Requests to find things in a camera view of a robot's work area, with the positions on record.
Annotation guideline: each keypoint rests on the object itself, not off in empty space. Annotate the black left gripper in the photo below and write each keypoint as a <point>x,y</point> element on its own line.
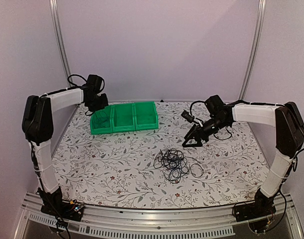
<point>104,104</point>

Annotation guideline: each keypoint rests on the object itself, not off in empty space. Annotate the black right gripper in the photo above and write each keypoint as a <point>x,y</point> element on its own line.
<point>202,134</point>

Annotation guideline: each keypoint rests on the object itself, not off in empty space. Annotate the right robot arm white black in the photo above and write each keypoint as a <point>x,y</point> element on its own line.
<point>285,118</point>

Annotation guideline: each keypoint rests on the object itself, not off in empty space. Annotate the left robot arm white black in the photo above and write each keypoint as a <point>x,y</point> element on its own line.
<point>38,126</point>

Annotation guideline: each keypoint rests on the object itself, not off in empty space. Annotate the green three-compartment plastic bin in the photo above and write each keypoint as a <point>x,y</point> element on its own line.
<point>125,117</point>

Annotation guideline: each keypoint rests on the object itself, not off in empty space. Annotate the floral patterned table mat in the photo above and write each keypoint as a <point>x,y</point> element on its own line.
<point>150,168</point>

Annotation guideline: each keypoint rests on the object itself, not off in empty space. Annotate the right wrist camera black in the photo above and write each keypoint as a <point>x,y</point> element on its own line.
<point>187,116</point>

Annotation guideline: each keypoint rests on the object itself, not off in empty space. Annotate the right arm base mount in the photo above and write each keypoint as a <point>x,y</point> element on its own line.
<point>259,210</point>

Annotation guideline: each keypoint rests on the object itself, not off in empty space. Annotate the left aluminium frame post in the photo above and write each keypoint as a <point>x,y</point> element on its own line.
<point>59,37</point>

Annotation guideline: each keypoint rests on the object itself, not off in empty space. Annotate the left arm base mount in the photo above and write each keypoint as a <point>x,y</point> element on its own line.
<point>54,205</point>

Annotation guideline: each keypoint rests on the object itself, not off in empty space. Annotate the front aluminium rail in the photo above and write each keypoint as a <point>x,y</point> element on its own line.
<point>100,222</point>

